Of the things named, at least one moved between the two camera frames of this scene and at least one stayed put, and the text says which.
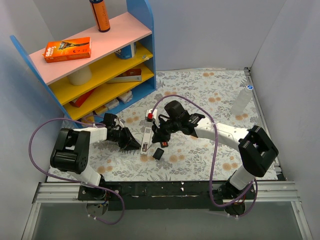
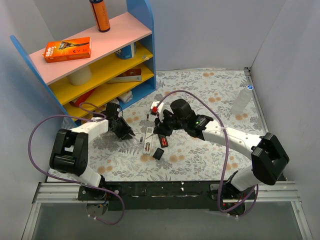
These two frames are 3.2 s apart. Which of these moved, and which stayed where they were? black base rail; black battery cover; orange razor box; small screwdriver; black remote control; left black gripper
Moved: left black gripper; small screwdriver
Stayed: black battery cover; black remote control; orange razor box; black base rail
